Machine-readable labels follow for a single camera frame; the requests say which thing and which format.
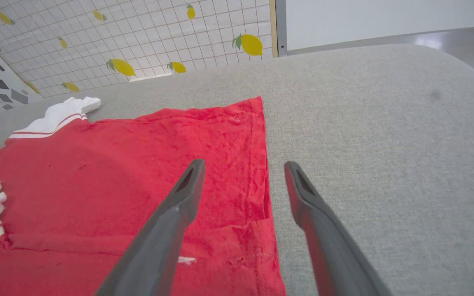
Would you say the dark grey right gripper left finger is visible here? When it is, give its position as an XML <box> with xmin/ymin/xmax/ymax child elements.
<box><xmin>95</xmin><ymin>159</ymin><xmax>206</xmax><ymax>296</ymax></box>

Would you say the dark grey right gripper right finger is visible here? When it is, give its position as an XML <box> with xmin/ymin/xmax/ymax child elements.
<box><xmin>284</xmin><ymin>161</ymin><xmax>393</xmax><ymax>296</ymax></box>

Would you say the red garment with white trim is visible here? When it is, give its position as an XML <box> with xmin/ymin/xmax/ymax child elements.
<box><xmin>0</xmin><ymin>96</ymin><xmax>287</xmax><ymax>296</ymax></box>

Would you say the lemon print grid panel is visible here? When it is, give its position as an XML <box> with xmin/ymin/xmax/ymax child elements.
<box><xmin>0</xmin><ymin>0</ymin><xmax>278</xmax><ymax>99</ymax></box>

